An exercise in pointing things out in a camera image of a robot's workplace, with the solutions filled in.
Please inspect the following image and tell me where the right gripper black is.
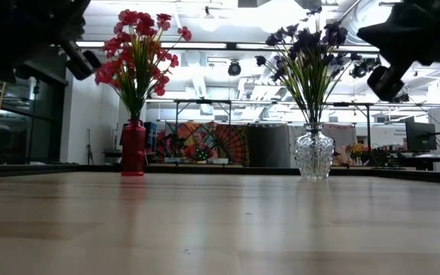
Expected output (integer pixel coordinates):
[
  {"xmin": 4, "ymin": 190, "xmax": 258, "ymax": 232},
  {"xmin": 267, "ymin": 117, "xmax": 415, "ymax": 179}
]
[{"xmin": 356, "ymin": 0, "xmax": 440, "ymax": 102}]

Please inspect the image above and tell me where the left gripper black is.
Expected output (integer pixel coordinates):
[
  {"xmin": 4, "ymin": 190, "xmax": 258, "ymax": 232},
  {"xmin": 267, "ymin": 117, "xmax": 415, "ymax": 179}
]
[{"xmin": 32, "ymin": 0, "xmax": 103, "ymax": 82}]

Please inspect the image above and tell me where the red artificial flower stem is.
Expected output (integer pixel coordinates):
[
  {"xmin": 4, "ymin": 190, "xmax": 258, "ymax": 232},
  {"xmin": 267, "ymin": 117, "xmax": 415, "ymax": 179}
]
[
  {"xmin": 94, "ymin": 37, "xmax": 137, "ymax": 123},
  {"xmin": 113, "ymin": 9, "xmax": 173, "ymax": 123},
  {"xmin": 150, "ymin": 25, "xmax": 193, "ymax": 123}
]

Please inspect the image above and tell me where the clear crystal glass vase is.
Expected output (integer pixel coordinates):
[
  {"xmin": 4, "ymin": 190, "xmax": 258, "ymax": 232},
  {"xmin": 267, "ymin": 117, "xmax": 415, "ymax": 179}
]
[{"xmin": 294, "ymin": 121, "xmax": 336, "ymax": 181}]

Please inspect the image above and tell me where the red glass bottle vase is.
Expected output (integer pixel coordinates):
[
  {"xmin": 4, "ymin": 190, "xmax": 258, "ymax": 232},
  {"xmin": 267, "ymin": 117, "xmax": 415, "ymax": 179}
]
[{"xmin": 120, "ymin": 118, "xmax": 147, "ymax": 177}]

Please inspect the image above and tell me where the black tripod stand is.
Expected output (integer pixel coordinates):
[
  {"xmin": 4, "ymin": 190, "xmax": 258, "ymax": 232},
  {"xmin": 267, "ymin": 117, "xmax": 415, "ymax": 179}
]
[{"xmin": 85, "ymin": 128, "xmax": 94, "ymax": 166}]

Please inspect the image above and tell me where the dark background monitor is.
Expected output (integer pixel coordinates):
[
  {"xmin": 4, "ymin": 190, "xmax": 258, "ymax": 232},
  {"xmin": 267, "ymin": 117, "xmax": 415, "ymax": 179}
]
[{"xmin": 405, "ymin": 118, "xmax": 438, "ymax": 153}]

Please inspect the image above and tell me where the dark background desk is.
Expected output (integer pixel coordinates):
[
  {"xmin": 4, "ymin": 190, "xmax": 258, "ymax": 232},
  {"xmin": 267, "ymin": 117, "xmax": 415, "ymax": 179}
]
[{"xmin": 376, "ymin": 154, "xmax": 440, "ymax": 172}]

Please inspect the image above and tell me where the person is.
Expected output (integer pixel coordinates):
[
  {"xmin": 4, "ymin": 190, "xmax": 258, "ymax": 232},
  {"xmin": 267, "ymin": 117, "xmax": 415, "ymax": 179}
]
[{"xmin": 183, "ymin": 131, "xmax": 218, "ymax": 161}]

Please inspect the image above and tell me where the round black ceiling device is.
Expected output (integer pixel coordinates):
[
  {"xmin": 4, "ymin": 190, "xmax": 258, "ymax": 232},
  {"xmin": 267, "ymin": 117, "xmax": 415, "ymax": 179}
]
[{"xmin": 227, "ymin": 60, "xmax": 243, "ymax": 77}]

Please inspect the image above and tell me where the grey partition panel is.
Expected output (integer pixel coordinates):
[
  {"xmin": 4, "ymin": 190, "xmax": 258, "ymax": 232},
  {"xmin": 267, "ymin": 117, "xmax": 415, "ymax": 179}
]
[{"xmin": 247, "ymin": 124, "xmax": 290, "ymax": 168}]

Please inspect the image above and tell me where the colourful patterned fabric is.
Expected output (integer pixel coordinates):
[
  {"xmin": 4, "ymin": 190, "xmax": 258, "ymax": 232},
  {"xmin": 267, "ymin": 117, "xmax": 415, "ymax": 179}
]
[{"xmin": 157, "ymin": 121, "xmax": 250, "ymax": 166}]

